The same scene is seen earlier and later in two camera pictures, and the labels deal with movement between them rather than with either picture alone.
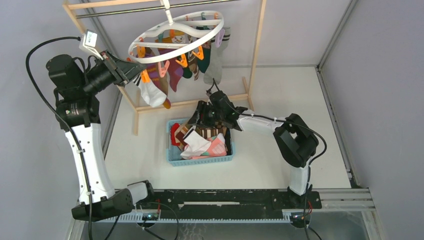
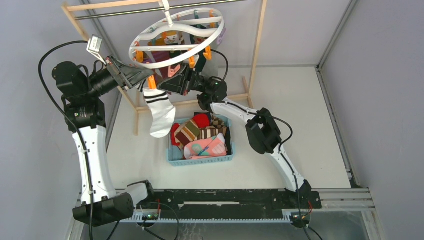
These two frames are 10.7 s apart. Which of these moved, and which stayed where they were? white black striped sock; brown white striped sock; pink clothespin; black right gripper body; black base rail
Moved: white black striped sock; black right gripper body; pink clothespin
Stayed: black base rail; brown white striped sock
